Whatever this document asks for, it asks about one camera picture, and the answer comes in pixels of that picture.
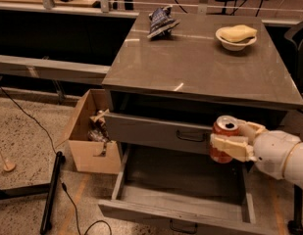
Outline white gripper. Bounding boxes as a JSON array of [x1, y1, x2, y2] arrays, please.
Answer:
[[211, 119, 301, 180]]

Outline red coke can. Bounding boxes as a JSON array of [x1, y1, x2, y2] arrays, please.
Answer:
[[210, 116, 239, 164]]

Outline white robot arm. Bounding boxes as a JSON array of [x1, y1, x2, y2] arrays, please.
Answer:
[[210, 116, 303, 190]]

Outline upper grey drawer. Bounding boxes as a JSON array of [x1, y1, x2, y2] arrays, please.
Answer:
[[105, 113, 212, 155]]

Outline open middle grey drawer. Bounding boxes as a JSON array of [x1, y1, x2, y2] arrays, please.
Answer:
[[99, 145, 274, 235]]

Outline grey drawer cabinet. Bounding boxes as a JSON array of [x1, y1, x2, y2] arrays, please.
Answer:
[[101, 11, 303, 162]]

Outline white bowl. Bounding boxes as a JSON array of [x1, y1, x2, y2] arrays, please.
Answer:
[[216, 26, 257, 51]]

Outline yellow sponge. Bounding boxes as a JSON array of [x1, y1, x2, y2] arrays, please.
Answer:
[[220, 24, 257, 42]]

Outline blue chip bag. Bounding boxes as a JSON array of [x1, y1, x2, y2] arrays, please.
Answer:
[[148, 5, 180, 39]]

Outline crumpled wrappers in box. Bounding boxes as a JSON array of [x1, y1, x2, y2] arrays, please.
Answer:
[[87, 110, 111, 142]]

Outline cardboard box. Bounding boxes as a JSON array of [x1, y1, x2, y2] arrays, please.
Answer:
[[56, 89, 121, 174]]

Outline black metal stand leg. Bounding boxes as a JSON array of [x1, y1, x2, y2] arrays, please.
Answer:
[[0, 151, 66, 235]]

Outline small wooden spinning top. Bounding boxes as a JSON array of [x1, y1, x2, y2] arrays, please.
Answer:
[[0, 151, 16, 172]]

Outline grey metal railing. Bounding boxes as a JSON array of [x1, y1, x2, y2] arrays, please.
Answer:
[[0, 0, 138, 84]]

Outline black floor cable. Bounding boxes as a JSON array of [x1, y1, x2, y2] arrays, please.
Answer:
[[0, 86, 113, 235]]

